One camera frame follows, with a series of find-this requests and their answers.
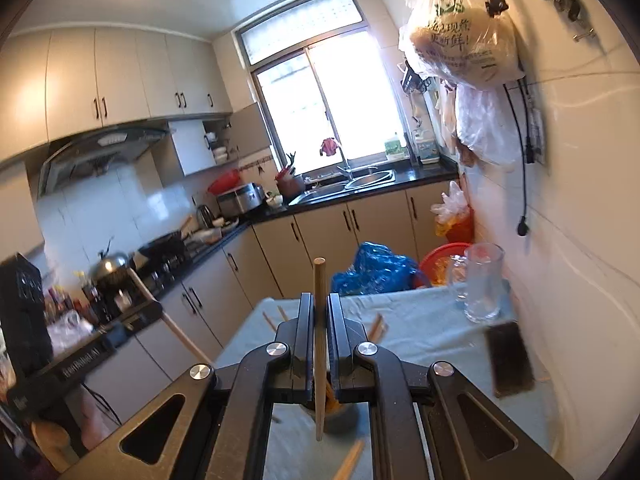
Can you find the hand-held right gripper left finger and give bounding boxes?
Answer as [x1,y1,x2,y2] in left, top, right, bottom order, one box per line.
[57,292,317,480]

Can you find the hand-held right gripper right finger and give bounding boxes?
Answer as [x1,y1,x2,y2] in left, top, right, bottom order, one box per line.
[326,292,576,480]

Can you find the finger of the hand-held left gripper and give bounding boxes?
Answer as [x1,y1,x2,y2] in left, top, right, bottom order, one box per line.
[94,299,165,337]

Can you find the single yellow chopstick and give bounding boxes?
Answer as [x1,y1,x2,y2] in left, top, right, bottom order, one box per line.
[313,257,327,442]
[128,268,214,365]

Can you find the bunch of yellow chopsticks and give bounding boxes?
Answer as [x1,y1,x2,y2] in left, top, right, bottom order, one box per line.
[262,305,388,480]

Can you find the dark grey utensil holder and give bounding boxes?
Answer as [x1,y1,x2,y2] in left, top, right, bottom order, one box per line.
[299,399,360,437]

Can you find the person's left hand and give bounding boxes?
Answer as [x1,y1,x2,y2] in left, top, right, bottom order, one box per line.
[30,419,73,473]

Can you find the black gas stove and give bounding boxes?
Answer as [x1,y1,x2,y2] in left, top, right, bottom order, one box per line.
[131,247,203,293]

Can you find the metal wok with lid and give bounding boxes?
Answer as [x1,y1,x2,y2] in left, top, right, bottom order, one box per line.
[89,249,133,283]

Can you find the blue plastic bag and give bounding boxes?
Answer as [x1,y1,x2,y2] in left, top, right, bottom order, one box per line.
[331,241,419,297]

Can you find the black frying pan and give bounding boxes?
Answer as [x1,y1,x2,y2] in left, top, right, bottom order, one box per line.
[137,217,193,262]

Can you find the grey-blue tablecloth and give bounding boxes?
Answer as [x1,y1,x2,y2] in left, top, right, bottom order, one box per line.
[212,280,558,480]

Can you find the beige lower kitchen cabinets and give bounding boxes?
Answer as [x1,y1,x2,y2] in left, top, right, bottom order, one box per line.
[80,180,463,411]

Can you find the beige kitchen cabinets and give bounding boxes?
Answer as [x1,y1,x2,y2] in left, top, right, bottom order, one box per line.
[80,180,463,411]
[0,26,235,166]

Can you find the red plastic basin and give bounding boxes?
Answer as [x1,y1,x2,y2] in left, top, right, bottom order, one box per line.
[418,241,472,289]

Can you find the black kitchen countertop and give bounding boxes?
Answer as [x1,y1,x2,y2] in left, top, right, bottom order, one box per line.
[120,162,460,301]

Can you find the silver rice cooker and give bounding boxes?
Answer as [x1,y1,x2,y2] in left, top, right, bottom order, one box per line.
[216,183,267,219]

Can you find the dark red utensil pot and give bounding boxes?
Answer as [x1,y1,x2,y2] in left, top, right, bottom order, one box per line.
[275,152,307,200]

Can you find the clear glass mug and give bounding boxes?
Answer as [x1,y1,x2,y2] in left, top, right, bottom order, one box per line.
[446,242,506,324]

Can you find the steel kitchen sink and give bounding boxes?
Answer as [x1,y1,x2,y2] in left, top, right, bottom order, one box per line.
[344,169,397,192]

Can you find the orange bin with white bag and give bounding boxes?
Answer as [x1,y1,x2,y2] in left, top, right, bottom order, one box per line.
[430,180,476,244]

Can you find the red basin lid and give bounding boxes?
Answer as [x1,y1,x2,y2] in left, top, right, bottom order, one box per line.
[207,169,242,197]

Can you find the metal sink faucet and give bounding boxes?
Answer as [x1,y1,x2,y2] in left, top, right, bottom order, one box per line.
[336,142,355,181]

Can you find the range hood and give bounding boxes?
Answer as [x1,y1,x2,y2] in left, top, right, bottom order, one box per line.
[36,126,171,197]

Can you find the black smartphone in brown case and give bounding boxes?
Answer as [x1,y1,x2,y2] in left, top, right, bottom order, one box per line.
[486,321,537,399]

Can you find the green and white carton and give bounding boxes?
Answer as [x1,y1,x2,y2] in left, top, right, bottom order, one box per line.
[384,132,409,162]

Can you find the open cabinet with dishes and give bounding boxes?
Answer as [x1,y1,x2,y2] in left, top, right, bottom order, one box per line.
[167,102,273,177]

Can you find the kitchen window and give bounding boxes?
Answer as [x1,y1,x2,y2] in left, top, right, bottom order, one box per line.
[234,0,416,176]

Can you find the beige upper kitchen cabinets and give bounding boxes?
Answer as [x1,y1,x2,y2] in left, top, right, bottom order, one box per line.
[0,26,235,166]

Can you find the white plastic bag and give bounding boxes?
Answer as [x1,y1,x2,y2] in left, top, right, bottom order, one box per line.
[454,81,525,167]

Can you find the printed plastic bag of food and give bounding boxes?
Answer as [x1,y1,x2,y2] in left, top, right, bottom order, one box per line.
[398,0,527,87]

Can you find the black power cable with plug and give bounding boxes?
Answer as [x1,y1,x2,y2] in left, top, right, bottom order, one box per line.
[501,79,533,239]

